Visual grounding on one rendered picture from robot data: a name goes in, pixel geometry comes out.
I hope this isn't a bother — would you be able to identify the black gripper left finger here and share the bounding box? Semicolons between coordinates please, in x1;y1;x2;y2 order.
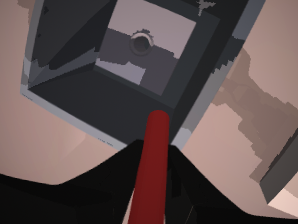
0;140;144;224

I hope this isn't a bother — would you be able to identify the red peg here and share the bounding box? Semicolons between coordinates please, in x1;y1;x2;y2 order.
128;111;169;224

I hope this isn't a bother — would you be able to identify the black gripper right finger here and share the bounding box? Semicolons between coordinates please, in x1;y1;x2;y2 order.
165;145;298;224

